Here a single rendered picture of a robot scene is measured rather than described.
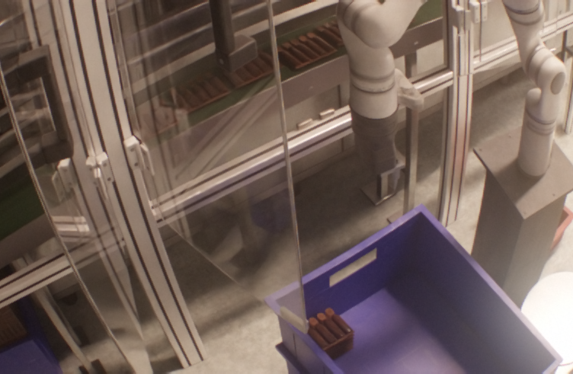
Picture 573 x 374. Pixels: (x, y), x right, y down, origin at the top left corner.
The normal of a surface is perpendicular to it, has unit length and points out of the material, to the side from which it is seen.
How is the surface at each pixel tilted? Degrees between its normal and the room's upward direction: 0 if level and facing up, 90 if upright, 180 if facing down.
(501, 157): 0
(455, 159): 90
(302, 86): 90
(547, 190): 0
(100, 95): 90
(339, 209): 0
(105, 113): 90
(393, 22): 77
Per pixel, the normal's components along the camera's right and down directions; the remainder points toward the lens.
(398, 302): -0.08, -0.68
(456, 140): 0.51, 0.59
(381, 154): 0.34, 0.37
